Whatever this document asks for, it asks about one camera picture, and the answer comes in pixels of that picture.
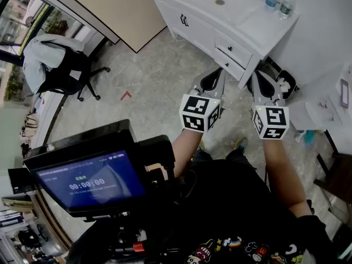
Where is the person's left forearm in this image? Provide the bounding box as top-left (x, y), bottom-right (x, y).
top-left (172, 129), bottom-right (205, 179)

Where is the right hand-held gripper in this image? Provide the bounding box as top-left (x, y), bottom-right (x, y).
top-left (251, 70), bottom-right (290, 140)

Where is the dark wooden chair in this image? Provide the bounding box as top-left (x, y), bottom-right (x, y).
top-left (312, 130), bottom-right (352, 227)

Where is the glass window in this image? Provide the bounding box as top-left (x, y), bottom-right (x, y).
top-left (0, 0), bottom-right (92, 63)

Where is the black chest rig mount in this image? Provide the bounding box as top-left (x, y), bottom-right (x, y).
top-left (82, 134), bottom-right (199, 264)

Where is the person's black printed shirt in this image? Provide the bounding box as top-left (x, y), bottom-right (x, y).
top-left (65, 149), bottom-right (339, 264)

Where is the white cabinet drawer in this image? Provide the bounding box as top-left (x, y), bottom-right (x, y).
top-left (215, 34), bottom-right (253, 69)
top-left (215, 49), bottom-right (246, 81)

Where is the black trash bin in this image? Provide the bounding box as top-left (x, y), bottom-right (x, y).
top-left (274, 69), bottom-right (300, 102)

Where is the stack of books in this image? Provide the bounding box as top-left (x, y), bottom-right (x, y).
top-left (0, 193), bottom-right (37, 228)

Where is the black monitor with blue screen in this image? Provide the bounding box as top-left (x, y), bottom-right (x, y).
top-left (23, 119), bottom-right (147, 220)

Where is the green label water bottle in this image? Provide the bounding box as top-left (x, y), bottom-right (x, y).
top-left (278, 0), bottom-right (295, 20)

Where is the white side table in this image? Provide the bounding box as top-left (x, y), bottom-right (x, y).
top-left (288, 61), bottom-right (352, 157)

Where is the beige board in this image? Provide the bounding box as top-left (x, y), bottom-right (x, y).
top-left (53, 0), bottom-right (168, 54)

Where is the person's right forearm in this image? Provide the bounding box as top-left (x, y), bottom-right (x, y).
top-left (262, 138), bottom-right (313, 218)

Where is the black office chair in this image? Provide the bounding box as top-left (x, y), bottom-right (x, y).
top-left (35, 41), bottom-right (111, 102)

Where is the smartphone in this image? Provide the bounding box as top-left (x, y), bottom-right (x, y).
top-left (340, 78), bottom-right (350, 109)

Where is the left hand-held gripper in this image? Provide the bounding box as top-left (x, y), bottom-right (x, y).
top-left (178, 67), bottom-right (227, 134)

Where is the teal packet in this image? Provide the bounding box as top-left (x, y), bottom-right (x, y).
top-left (295, 129), bottom-right (317, 146)

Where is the curved white desk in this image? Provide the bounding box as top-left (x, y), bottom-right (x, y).
top-left (19, 90), bottom-right (70, 161)

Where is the white cabinet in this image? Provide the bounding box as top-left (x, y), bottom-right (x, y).
top-left (142, 0), bottom-right (300, 90)

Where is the light grey jacket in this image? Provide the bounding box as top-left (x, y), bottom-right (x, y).
top-left (22, 34), bottom-right (86, 95)

